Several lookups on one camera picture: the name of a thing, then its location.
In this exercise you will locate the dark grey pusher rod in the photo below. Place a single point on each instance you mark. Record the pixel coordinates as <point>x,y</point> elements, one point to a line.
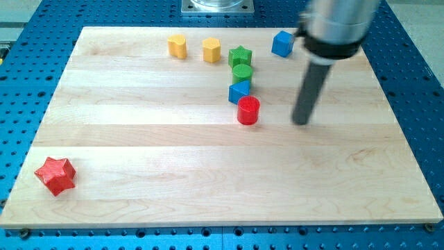
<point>308,95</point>

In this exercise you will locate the wooden board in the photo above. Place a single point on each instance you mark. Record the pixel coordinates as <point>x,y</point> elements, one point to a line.
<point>155,141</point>

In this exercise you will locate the green cylinder block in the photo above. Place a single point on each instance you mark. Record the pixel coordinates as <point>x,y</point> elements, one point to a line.
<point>242,72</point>

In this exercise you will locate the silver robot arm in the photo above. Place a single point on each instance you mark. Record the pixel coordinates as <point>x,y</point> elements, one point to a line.
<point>334,29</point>

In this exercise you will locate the blue triangle block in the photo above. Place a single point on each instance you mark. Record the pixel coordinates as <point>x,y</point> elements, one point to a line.
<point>238,90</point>

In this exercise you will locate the green star block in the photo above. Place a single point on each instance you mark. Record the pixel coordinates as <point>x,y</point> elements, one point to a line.
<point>239,55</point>

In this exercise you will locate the yellow hexagon block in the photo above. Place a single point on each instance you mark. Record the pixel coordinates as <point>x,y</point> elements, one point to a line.
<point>211,50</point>

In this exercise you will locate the red cylinder block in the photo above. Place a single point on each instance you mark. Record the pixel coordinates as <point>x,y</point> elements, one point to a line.
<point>248,110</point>

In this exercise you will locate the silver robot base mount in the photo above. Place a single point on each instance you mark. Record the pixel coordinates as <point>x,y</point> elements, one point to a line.
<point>217,6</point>

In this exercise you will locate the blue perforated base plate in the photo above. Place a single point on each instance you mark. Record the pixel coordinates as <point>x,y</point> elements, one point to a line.
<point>36,61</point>

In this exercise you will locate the red star block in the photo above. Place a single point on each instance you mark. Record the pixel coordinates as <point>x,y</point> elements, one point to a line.
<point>57,175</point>

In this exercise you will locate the blue cube block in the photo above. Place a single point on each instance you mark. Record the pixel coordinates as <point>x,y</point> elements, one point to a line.
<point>282,44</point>

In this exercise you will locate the yellow heart block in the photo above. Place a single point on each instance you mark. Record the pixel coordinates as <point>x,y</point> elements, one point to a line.
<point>177,46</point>

